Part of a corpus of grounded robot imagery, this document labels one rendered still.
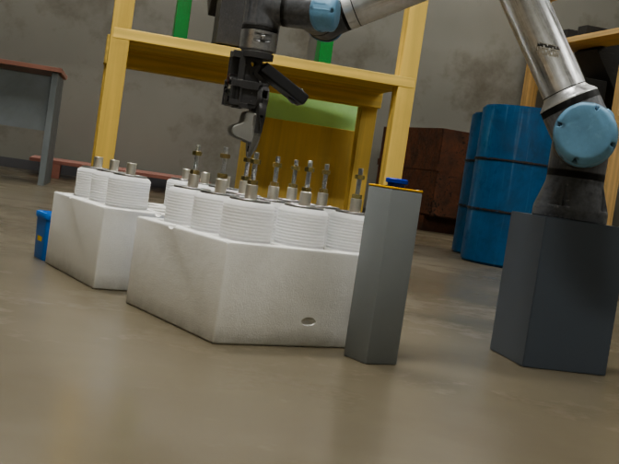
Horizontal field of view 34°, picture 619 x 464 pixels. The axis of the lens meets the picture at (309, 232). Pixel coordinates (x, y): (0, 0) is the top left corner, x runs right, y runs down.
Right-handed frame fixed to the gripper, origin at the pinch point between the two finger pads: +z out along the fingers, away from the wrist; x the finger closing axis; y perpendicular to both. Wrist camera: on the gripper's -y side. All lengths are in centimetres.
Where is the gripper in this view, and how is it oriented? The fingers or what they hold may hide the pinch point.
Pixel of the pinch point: (252, 150)
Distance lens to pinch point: 211.8
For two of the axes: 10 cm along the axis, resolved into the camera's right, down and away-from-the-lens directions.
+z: -1.4, 9.9, 0.6
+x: 2.9, 1.0, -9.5
